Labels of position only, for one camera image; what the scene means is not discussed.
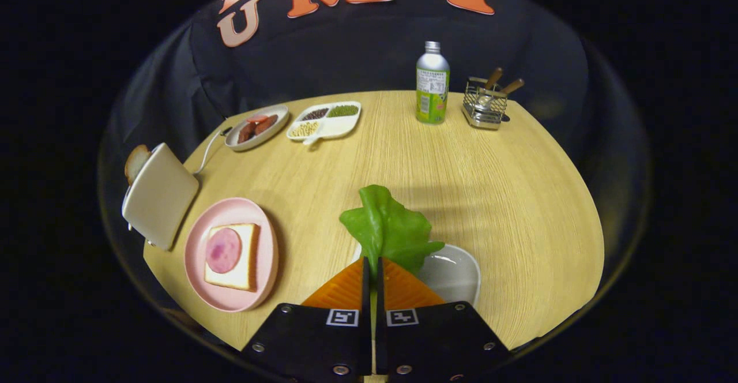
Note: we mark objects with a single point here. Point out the brown meat piece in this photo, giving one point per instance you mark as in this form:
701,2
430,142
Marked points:
247,132
266,124

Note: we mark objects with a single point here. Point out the green label metal bottle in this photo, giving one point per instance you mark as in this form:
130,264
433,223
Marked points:
432,94

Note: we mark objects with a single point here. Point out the small pink sausage slice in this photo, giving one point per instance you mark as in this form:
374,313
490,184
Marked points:
258,119

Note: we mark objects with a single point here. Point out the green lettuce leaf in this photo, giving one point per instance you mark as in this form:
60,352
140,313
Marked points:
386,227

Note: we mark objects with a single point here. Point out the pile of yellow beans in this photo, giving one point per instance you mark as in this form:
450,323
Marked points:
304,129

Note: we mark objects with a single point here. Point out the black backdrop cloth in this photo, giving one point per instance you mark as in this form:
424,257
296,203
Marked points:
346,54

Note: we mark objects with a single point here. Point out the pink round plate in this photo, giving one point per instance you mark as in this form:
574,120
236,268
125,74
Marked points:
230,213

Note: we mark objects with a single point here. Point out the pile of green beans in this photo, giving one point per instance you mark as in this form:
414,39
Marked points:
343,111

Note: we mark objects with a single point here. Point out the white square plate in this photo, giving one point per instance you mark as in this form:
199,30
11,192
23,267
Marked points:
455,273

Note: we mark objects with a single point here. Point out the white bread slice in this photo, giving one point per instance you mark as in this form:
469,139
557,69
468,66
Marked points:
245,267

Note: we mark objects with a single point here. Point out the pink ham slice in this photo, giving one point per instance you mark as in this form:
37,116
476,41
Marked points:
223,250

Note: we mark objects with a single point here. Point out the grey round plate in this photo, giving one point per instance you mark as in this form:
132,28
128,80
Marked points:
242,142

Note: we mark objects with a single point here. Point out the white toaster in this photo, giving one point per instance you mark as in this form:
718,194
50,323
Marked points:
161,195

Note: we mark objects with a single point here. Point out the white divided dish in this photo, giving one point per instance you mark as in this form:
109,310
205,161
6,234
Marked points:
337,126

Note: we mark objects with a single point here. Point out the pile of dark beans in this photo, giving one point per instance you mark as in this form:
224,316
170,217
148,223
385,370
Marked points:
315,114

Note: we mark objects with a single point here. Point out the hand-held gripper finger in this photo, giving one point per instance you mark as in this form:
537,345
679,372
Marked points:
380,337
366,337

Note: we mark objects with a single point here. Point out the toasted bread slice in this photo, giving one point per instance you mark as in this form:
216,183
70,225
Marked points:
135,162

